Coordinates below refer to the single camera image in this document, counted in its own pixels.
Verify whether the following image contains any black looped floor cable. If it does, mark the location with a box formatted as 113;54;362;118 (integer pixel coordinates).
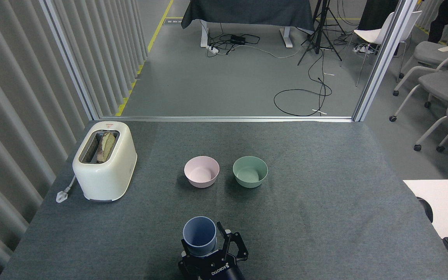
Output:
273;49;333;117

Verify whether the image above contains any green bowl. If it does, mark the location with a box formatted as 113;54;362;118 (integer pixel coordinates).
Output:
233;156;268;189

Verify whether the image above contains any silver aluminium rail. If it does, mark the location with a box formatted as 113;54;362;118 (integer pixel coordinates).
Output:
100;115;354;123

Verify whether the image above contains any cream white toaster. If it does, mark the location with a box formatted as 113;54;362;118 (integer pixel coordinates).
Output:
72;121;137;202

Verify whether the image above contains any white floor cable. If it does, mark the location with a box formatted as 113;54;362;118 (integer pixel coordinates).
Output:
243;44;307;59

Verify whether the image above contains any black round object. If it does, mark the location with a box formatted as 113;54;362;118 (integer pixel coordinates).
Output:
416;197;434;223

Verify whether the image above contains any black cable tangle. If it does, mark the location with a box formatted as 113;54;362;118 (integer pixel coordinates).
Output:
208;23;261;57

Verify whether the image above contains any toasted bread slice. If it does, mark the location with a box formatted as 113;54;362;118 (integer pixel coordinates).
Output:
96;131;116;163

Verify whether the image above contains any white toaster power cord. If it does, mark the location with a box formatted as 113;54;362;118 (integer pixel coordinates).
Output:
56;175;77;203

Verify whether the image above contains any pink bowl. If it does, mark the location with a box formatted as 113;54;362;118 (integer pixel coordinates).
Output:
184;156;220;189

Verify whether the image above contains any white chair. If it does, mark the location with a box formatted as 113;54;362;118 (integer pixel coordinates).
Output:
341;11;423;87

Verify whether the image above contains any dark table cloth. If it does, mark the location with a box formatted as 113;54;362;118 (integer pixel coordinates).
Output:
181;0;315;32

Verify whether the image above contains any white table leg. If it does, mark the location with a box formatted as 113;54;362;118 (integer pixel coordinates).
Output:
200;20;210;48
280;27;293;48

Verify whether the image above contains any silver aluminium post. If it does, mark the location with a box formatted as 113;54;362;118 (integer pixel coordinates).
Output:
352;0;419;122
39;0;100;121

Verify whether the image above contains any black tripod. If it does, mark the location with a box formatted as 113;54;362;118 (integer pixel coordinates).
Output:
297;0;346;66

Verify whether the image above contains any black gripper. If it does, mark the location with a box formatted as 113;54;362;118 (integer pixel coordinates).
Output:
177;221;249;280

